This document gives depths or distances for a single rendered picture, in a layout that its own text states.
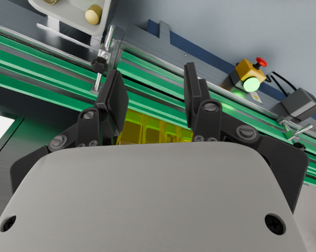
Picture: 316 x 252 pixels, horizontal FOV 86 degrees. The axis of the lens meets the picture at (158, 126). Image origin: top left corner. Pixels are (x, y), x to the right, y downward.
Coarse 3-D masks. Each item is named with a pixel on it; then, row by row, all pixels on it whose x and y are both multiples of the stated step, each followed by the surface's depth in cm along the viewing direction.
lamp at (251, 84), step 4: (252, 76) 52; (244, 80) 54; (248, 80) 52; (252, 80) 51; (256, 80) 51; (244, 84) 53; (248, 84) 52; (252, 84) 52; (256, 84) 52; (248, 88) 53; (252, 88) 53; (256, 88) 53
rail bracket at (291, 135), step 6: (276, 120) 59; (282, 120) 57; (288, 126) 55; (306, 126) 50; (312, 126) 50; (288, 132) 54; (294, 132) 53; (300, 132) 52; (288, 138) 53; (294, 138) 52; (294, 144) 52; (300, 144) 50
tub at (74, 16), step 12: (36, 0) 39; (60, 0) 43; (72, 0) 44; (84, 0) 43; (96, 0) 43; (108, 0) 37; (48, 12) 40; (60, 12) 41; (72, 12) 43; (84, 12) 45; (72, 24) 41; (84, 24) 42; (96, 24) 45
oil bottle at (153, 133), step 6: (144, 120) 47; (150, 120) 47; (156, 120) 48; (162, 120) 49; (144, 126) 45; (150, 126) 45; (156, 126) 46; (162, 126) 48; (144, 132) 44; (150, 132) 44; (156, 132) 45; (162, 132) 46; (144, 138) 42; (150, 138) 43; (156, 138) 44; (162, 138) 45
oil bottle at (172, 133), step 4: (164, 124) 49; (168, 124) 49; (172, 124) 50; (164, 128) 48; (168, 128) 48; (172, 128) 49; (176, 128) 50; (164, 132) 47; (168, 132) 47; (172, 132) 48; (176, 132) 49; (164, 136) 46; (168, 136) 46; (172, 136) 47; (176, 136) 48; (180, 136) 48; (164, 140) 45; (168, 140) 45; (172, 140) 46; (176, 140) 47; (180, 140) 47
